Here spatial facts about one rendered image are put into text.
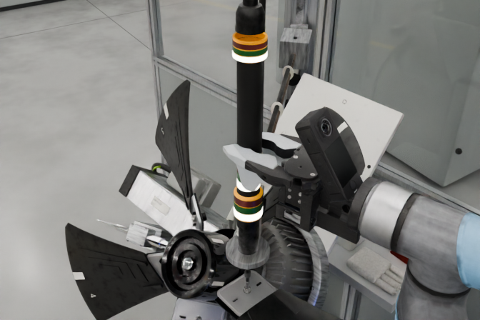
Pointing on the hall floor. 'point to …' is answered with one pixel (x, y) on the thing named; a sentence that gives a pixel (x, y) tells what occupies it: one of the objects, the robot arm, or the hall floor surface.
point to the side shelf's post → (350, 303)
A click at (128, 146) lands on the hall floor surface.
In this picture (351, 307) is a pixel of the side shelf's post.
